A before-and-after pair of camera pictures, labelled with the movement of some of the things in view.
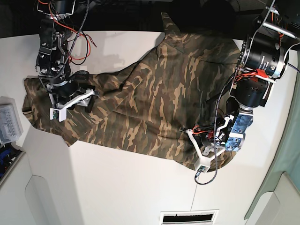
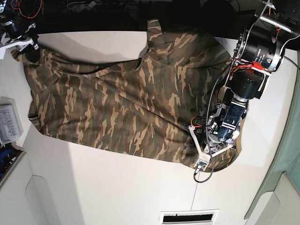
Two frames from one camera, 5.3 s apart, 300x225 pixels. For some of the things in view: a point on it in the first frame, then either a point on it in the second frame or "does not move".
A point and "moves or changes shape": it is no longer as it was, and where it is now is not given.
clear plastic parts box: [11, 126] does not move
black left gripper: [63, 90] to [18, 32]
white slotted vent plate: [205, 217] does not move
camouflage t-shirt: [153, 102] moves or changes shape
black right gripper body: [204, 134] to [205, 157]
